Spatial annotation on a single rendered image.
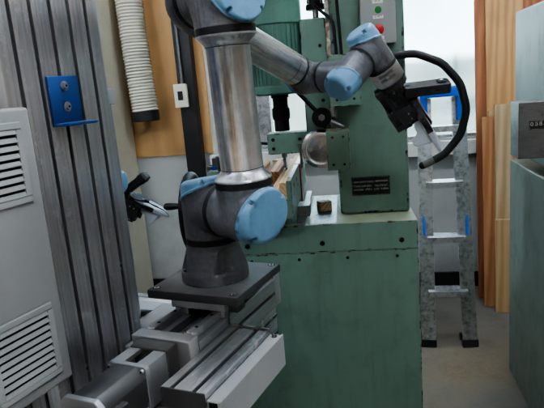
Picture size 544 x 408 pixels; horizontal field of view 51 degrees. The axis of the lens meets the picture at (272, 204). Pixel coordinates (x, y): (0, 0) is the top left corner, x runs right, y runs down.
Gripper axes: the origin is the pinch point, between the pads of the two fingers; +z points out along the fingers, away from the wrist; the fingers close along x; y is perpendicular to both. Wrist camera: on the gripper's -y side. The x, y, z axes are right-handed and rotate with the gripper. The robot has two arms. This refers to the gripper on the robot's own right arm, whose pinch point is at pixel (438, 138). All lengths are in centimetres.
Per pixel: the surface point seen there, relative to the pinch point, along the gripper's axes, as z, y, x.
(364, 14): -29.4, 1.1, -33.0
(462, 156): 62, 2, -92
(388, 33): -21.5, -1.7, -31.0
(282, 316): 27, 70, 0
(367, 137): 1.4, 19.7, -27.1
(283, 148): -8, 46, -34
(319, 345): 42, 65, 4
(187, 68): -29, 105, -170
